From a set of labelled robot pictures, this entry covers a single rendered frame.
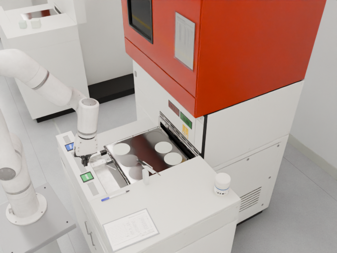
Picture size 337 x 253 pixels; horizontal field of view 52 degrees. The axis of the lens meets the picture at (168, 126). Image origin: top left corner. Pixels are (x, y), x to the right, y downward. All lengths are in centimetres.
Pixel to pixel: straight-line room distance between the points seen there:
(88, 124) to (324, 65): 211
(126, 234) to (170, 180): 36
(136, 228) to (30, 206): 53
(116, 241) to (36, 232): 42
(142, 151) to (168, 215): 51
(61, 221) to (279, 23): 138
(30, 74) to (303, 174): 256
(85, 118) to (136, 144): 62
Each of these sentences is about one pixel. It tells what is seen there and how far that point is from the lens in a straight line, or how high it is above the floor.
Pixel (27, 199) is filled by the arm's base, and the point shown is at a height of 99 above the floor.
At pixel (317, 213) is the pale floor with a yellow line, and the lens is 303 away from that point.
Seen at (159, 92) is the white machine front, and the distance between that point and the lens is 205.
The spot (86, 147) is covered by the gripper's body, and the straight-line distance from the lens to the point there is 155.
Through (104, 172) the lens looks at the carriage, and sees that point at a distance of 189.
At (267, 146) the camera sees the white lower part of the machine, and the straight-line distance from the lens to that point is 223.
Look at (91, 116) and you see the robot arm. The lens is 144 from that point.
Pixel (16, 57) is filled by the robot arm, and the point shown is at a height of 168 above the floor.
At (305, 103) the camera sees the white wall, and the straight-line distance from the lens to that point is 327.
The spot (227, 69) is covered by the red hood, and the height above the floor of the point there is 145.
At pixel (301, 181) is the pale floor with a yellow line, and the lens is 322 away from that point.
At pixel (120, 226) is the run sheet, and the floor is 97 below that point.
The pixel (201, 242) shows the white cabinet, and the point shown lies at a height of 78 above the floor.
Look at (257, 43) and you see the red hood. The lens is 167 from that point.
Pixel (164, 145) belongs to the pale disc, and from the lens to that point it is 199.
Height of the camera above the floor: 222
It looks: 39 degrees down
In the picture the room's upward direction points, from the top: straight up
